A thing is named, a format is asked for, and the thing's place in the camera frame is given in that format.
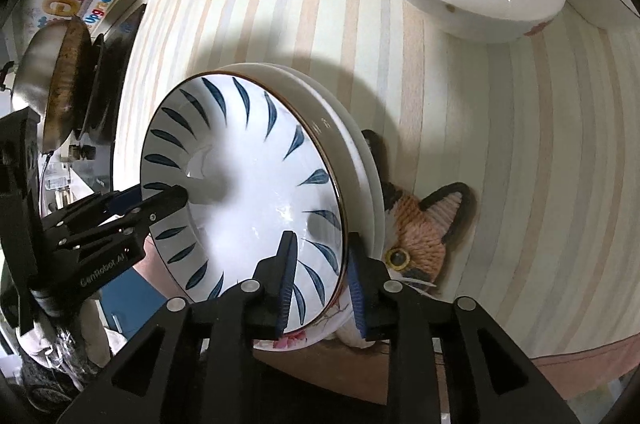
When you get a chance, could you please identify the stainless steel wok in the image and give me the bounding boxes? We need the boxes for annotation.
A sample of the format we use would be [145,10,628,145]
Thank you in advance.
[10,16,94,153]

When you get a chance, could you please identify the white plate grey floral print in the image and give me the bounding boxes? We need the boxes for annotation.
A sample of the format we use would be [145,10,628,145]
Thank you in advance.
[201,62,384,352]

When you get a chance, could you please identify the striped cat tablecloth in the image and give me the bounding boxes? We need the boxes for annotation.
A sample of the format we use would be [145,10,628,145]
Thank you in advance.
[114,0,639,392]

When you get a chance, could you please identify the blue leaf pattern plate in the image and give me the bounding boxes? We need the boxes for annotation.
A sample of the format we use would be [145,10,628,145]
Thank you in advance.
[140,73,346,332]

